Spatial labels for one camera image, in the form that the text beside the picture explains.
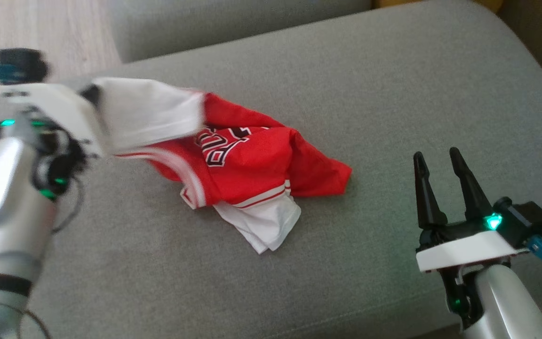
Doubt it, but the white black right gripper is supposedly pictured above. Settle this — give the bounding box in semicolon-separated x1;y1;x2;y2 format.
413;147;531;274

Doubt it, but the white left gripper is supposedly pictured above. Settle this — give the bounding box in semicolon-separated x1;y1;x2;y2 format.
0;82;112;158

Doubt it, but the red and white jersey garment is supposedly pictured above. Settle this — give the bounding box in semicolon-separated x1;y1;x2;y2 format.
95;77;352;255

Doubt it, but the large grey sofa seat cushion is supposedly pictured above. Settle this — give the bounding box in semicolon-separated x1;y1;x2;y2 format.
0;0;542;339

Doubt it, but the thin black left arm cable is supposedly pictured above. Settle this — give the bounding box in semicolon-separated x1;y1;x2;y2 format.
17;178;86;339

